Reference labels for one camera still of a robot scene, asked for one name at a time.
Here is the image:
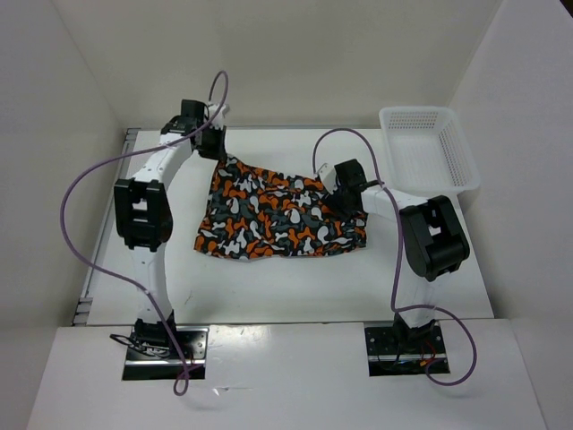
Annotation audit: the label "orange camouflage shorts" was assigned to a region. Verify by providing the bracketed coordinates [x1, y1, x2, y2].
[193, 155, 367, 261]

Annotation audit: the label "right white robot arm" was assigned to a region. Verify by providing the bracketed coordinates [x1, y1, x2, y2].
[318, 159, 470, 352]

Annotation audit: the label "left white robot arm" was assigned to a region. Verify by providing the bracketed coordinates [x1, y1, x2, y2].
[114, 99, 228, 358]

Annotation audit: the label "white plastic basket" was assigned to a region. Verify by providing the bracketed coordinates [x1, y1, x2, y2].
[379, 106, 481, 195]

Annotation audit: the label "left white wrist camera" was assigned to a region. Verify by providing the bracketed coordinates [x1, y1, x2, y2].
[208, 103, 230, 131]

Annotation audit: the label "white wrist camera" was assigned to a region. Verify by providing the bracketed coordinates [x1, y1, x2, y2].
[208, 103, 230, 131]
[316, 163, 338, 194]

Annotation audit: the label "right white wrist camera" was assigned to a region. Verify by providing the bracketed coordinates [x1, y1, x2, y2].
[316, 163, 338, 194]

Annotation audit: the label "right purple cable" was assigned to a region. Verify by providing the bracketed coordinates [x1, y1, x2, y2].
[312, 128, 479, 387]

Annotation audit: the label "purple cable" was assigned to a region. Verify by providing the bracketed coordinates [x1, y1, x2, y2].
[60, 70, 232, 398]
[312, 128, 479, 387]

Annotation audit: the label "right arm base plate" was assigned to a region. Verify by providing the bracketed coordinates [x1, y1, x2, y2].
[363, 322, 450, 377]

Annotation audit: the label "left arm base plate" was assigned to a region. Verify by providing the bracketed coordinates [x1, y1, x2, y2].
[117, 326, 209, 382]

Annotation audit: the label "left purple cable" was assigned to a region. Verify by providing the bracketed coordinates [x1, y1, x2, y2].
[60, 70, 232, 398]

